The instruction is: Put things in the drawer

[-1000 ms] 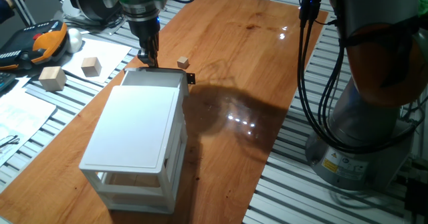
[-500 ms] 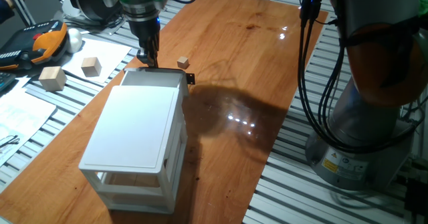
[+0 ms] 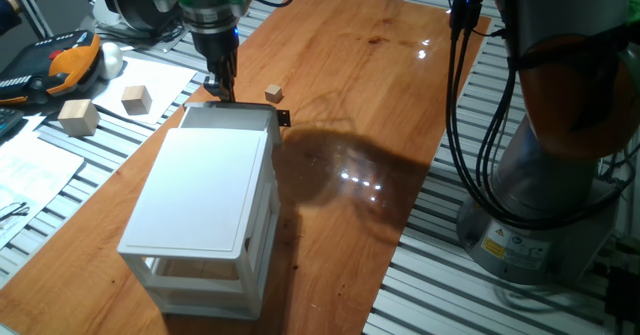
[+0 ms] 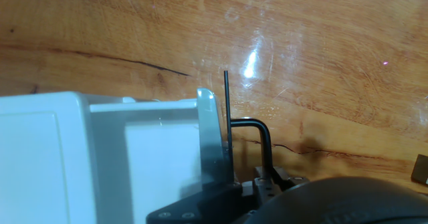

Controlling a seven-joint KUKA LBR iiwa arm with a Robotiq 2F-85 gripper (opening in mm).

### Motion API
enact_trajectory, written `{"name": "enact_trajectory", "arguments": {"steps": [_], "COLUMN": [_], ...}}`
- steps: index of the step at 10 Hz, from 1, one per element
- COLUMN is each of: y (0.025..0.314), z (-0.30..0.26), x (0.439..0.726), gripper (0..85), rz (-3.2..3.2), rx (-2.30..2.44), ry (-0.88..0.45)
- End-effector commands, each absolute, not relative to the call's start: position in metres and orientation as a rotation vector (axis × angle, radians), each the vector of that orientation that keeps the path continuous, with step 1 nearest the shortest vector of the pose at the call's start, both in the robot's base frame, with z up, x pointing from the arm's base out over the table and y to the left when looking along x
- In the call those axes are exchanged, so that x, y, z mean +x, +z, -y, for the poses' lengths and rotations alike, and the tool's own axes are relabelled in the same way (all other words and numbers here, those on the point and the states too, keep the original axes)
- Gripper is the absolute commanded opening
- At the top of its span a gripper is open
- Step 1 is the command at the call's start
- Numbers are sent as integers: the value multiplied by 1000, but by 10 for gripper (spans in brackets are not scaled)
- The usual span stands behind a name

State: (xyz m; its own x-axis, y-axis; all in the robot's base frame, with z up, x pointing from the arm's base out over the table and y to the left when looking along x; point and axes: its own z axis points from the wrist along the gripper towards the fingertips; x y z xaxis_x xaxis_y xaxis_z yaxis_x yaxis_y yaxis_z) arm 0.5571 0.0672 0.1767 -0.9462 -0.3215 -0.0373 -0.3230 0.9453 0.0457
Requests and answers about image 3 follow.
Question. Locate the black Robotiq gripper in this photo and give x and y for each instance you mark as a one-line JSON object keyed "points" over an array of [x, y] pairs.
{"points": [[216, 45]]}

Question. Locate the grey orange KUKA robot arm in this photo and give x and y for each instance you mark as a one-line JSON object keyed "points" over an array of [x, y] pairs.
{"points": [[550, 175]]}

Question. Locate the white plastic drawer cabinet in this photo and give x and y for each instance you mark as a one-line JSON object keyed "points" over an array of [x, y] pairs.
{"points": [[200, 190]]}

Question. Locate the small wooden cube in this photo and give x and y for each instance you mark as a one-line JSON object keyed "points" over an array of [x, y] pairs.
{"points": [[273, 94]]}

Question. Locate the medium wooden cube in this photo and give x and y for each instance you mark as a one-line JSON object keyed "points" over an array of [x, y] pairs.
{"points": [[136, 100]]}

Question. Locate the white egg shaped object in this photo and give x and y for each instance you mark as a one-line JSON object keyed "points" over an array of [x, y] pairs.
{"points": [[111, 60]]}

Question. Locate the black round spool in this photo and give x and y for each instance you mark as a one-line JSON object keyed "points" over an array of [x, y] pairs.
{"points": [[130, 2]]}

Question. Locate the glossy orange wooden board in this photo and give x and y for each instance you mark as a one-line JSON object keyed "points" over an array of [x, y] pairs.
{"points": [[350, 100]]}

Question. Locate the large wooden cube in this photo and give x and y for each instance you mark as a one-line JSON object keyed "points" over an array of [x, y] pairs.
{"points": [[78, 118]]}

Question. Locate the black orange teach pendant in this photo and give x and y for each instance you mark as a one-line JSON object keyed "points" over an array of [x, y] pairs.
{"points": [[45, 65]]}

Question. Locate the printed white paper sheet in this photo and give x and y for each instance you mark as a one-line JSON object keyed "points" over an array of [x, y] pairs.
{"points": [[35, 175]]}

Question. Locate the black computer keyboard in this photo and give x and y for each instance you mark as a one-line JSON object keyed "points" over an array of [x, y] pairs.
{"points": [[9, 121]]}

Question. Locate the black rimmed eyeglasses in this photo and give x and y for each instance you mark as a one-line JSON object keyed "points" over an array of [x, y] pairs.
{"points": [[15, 211]]}

